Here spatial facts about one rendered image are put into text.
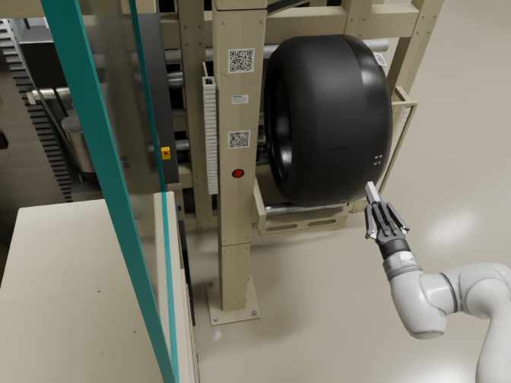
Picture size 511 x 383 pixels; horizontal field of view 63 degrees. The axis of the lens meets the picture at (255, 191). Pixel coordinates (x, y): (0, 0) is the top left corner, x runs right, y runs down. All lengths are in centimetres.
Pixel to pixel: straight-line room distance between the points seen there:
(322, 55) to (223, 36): 32
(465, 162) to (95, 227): 297
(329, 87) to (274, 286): 146
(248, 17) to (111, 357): 87
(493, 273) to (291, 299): 147
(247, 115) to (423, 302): 74
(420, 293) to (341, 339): 132
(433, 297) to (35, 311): 90
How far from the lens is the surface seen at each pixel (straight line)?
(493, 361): 91
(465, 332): 266
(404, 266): 113
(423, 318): 110
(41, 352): 100
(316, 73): 130
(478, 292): 111
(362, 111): 130
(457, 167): 352
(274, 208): 160
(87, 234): 113
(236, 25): 119
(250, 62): 125
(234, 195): 160
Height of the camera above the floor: 213
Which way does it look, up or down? 47 degrees down
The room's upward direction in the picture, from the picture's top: 4 degrees clockwise
